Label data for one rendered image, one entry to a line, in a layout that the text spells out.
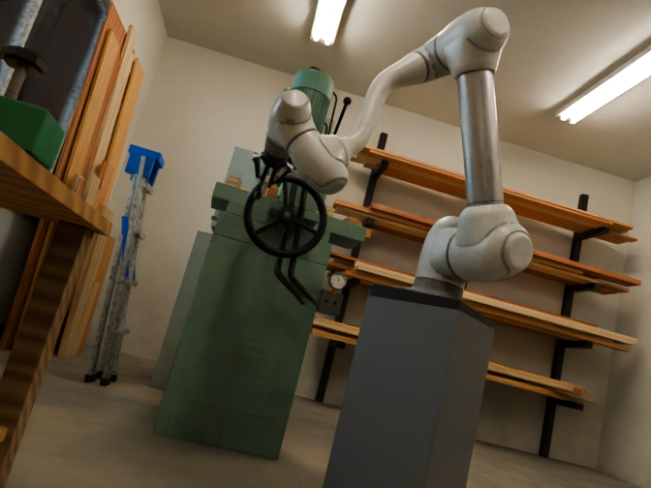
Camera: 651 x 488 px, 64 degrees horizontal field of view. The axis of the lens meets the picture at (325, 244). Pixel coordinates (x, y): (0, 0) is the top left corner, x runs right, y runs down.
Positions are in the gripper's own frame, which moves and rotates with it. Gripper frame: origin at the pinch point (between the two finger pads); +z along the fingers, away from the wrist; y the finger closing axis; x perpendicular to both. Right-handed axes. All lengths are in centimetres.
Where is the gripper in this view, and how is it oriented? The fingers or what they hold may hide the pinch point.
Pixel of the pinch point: (264, 185)
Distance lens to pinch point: 170.5
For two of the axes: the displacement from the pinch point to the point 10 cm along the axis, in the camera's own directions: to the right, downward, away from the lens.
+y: -9.4, -2.8, -1.8
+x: -1.5, 8.5, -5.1
